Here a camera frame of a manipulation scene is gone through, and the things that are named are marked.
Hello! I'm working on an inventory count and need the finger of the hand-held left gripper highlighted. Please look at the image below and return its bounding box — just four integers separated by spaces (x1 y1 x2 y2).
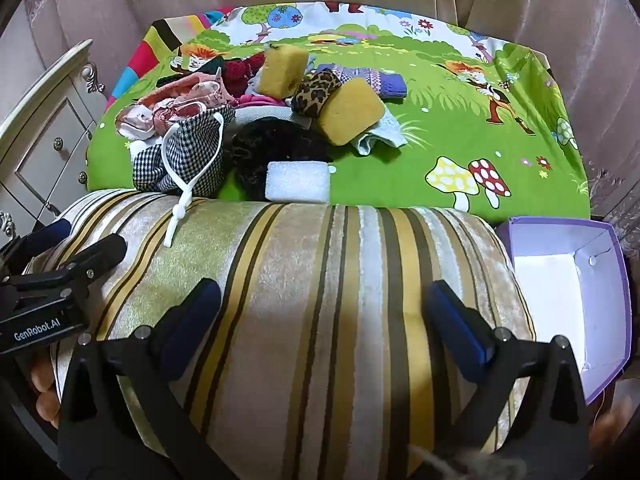
0 220 72 273
30 234 128 306

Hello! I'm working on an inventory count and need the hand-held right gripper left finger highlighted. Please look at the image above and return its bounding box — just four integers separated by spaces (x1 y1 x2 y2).
59 277 236 480

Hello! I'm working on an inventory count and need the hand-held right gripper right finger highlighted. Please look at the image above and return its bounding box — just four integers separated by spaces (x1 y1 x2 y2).
410 280 593 480

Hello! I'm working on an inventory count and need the purple cardboard box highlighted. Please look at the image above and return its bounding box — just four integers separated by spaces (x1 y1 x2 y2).
495 216 632 406

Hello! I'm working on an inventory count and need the houndstooth drawstring bag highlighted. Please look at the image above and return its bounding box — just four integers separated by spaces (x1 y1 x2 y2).
131 105 236 248

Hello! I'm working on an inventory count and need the pink plush hat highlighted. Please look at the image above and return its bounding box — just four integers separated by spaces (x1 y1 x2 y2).
150 69 227 111

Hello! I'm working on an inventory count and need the light blue towel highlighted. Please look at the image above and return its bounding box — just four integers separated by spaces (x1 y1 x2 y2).
350 110 406 156

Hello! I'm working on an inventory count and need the dark red fuzzy sock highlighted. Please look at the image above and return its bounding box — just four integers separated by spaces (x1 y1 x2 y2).
220 52 266 98

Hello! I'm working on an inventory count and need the yellow sponge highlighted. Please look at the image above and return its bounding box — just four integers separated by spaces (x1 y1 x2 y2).
257 45 307 101
318 78 387 147

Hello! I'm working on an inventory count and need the purple striped knitted sock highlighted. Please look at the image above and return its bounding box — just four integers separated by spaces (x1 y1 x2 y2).
330 64 408 103

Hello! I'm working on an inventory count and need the person's left hand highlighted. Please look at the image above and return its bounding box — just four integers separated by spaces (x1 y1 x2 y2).
27 364 62 432

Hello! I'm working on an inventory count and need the white carved dresser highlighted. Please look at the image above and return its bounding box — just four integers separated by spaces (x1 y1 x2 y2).
0 39 108 241

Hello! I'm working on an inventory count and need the striped velvet cushion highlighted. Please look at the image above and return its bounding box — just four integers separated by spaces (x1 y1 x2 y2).
25 189 538 480

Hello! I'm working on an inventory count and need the pink patterned cloth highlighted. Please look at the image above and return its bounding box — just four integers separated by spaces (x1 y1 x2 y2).
115 96 208 142

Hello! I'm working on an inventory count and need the white foam block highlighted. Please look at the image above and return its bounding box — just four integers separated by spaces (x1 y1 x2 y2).
266 161 333 205

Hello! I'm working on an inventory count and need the green cartoon printed bed sheet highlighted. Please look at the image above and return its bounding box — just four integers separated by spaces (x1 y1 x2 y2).
87 2 592 226

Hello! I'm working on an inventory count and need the black furry cloth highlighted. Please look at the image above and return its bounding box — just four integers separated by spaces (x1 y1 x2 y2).
230 117 334 202

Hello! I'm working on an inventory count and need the leopard print pouch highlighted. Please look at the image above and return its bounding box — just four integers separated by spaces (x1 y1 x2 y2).
291 70 343 118

